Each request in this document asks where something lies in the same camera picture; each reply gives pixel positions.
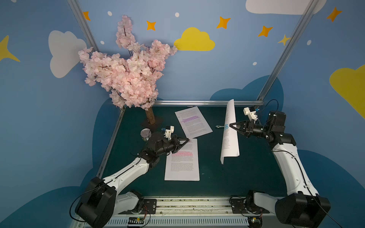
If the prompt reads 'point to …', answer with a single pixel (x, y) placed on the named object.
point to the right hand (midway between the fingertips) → (232, 126)
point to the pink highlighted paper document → (183, 165)
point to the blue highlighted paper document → (230, 145)
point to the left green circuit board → (136, 220)
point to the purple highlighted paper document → (193, 122)
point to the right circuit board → (254, 222)
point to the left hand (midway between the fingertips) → (190, 138)
